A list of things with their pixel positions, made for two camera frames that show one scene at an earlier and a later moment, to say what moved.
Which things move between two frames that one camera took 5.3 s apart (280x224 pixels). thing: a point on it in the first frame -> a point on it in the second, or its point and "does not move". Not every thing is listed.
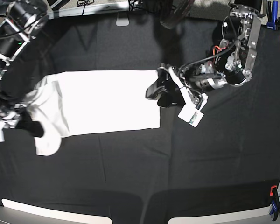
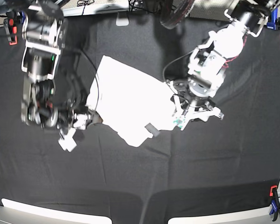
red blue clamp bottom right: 275,201 does not move
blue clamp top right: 274,22 does not move
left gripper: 9,115 -> 78,118
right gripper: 173,95 -> 192,113
